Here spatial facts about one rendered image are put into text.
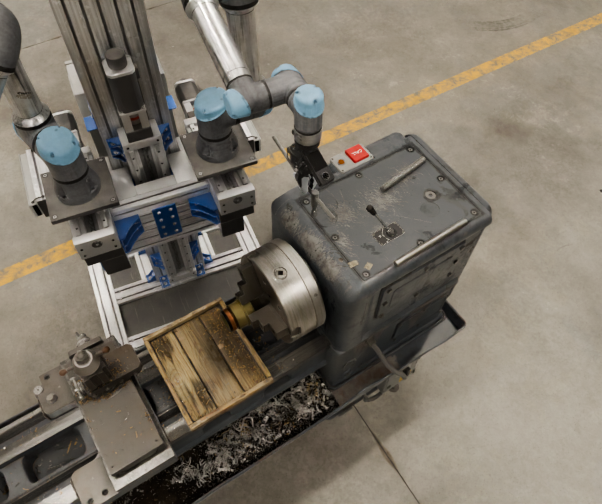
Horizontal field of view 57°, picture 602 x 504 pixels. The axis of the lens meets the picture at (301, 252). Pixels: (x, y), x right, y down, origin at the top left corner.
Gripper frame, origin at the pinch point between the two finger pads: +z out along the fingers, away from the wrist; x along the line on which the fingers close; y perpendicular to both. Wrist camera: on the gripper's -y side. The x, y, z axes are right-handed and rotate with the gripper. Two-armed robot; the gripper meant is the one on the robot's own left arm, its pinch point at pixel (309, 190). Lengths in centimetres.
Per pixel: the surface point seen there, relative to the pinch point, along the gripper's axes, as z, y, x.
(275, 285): 11.8, -16.6, 22.3
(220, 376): 46, -19, 46
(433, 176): 9.3, -10.5, -42.3
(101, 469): 45, -26, 89
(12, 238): 134, 151, 97
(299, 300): 15.5, -22.8, 18.0
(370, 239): 9.3, -19.6, -9.6
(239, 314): 23.1, -13.8, 33.6
